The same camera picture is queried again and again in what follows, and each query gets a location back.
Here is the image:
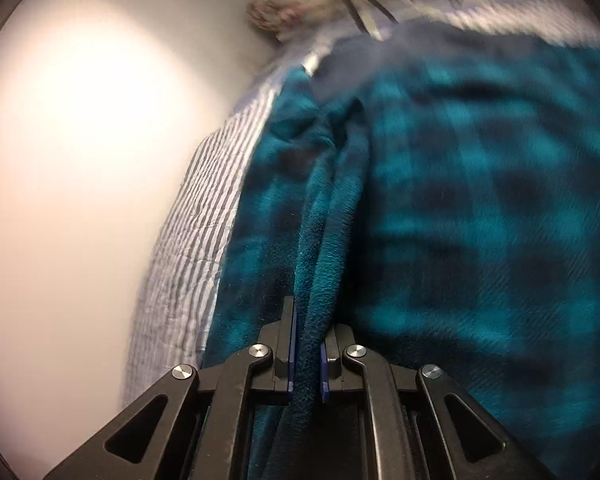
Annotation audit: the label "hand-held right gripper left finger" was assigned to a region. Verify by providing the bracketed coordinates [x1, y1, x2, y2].
[42, 296, 297, 480]

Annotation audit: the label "teal plaid fleece garment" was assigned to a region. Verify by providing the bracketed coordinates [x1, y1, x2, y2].
[200, 20, 600, 480]

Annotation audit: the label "striped quilt bed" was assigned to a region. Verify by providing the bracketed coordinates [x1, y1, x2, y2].
[122, 0, 600, 411]

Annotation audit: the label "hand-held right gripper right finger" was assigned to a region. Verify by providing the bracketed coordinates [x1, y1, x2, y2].
[320, 322, 561, 480]

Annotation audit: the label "black tripod legs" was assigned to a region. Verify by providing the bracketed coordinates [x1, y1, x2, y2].
[330, 0, 411, 41]

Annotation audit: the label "floral pillow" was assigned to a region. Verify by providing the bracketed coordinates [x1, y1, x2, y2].
[247, 0, 331, 41]

